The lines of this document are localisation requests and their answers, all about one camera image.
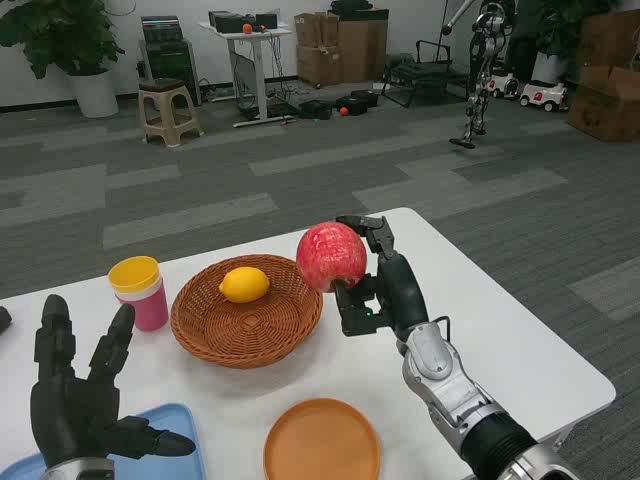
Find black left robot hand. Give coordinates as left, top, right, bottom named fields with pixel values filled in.
left=29, top=293, right=197, bottom=471

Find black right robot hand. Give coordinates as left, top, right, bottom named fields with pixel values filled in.
left=333, top=214, right=431, bottom=346

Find red apple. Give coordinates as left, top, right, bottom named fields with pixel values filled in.
left=295, top=221, right=369, bottom=294

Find orange round plate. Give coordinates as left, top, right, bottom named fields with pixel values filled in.
left=263, top=397, right=383, bottom=480

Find light blue plastic tray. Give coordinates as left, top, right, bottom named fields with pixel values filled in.
left=0, top=402, right=209, bottom=480

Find pink plastic cup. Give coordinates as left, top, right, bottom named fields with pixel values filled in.
left=115, top=283, right=170, bottom=332

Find white plastic cup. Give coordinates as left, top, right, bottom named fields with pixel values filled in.
left=113, top=279, right=164, bottom=303

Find yellow plastic cup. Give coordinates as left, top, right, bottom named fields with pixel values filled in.
left=107, top=255, right=162, bottom=294

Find yellow lemon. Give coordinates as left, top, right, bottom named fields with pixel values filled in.
left=218, top=266, right=271, bottom=304

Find brown wicker basket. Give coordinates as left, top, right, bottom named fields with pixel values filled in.
left=170, top=253, right=324, bottom=370

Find white toy car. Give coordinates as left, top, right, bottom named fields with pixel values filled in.
left=485, top=72, right=521, bottom=100
left=518, top=79, right=570, bottom=114

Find medium cardboard box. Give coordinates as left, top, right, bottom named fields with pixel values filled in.
left=296, top=43, right=344, bottom=89

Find tall brown cardboard box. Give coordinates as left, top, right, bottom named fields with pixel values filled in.
left=337, top=18, right=389, bottom=84

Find silver black humanoid robot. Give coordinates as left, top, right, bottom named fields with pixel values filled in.
left=440, top=0, right=519, bottom=151

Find white standing desk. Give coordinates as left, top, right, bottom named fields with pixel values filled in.
left=197, top=19, right=297, bottom=129

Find short white plant pot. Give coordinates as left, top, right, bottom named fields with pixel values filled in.
left=530, top=49, right=571, bottom=84

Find small open cardboard box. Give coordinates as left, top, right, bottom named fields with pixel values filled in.
left=293, top=12, right=341, bottom=49

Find large brown cardboard box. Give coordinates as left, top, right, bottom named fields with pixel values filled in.
left=565, top=64, right=640, bottom=144
left=578, top=11, right=640, bottom=72

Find black bag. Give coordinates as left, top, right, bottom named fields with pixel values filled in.
left=329, top=0, right=376, bottom=22

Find beige plastic stool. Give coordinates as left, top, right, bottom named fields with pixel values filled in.
left=137, top=78, right=205, bottom=149

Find dark green leafy plant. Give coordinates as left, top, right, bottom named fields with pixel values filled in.
left=514, top=0, right=621, bottom=60

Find tall white plant pot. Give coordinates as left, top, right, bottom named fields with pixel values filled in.
left=67, top=69, right=120, bottom=119

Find black computer tower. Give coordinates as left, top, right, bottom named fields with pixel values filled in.
left=143, top=39, right=202, bottom=107

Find black grey device stack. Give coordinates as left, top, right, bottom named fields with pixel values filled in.
left=140, top=15, right=181, bottom=44

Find large green potted plant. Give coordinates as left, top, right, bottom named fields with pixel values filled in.
left=0, top=0, right=126, bottom=80

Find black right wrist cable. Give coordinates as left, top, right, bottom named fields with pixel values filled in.
left=428, top=315, right=452, bottom=344

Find black folding frame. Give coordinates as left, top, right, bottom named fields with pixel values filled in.
left=381, top=39, right=472, bottom=109

